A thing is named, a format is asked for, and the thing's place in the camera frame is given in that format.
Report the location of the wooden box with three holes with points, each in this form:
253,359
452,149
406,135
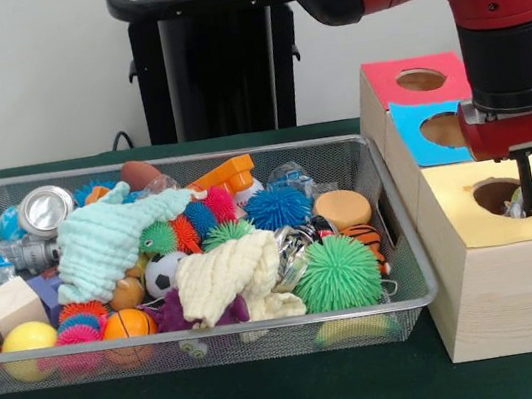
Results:
515,302

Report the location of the cream yellow cloth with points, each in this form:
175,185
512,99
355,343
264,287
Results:
220,280

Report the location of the mint green cloth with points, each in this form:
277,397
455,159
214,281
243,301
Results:
107,247

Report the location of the green spiky ball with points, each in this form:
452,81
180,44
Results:
338,272

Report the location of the blue spiky ball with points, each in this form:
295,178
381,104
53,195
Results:
278,208

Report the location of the pink spiky ball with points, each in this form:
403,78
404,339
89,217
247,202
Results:
77,333

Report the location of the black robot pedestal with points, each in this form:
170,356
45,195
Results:
215,66

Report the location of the tan round wooden block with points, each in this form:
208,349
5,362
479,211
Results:
342,210

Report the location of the clear mesh bin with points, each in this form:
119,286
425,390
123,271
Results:
402,259

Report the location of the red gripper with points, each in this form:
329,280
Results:
518,131

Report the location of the polka-dot cloth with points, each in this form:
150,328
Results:
515,206

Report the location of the silver drink can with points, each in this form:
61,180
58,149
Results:
45,209

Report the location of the small soccer ball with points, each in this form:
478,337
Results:
163,275

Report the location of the small orange basketball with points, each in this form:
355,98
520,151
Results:
127,325

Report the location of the orange plastic toy brick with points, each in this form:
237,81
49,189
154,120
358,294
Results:
225,174

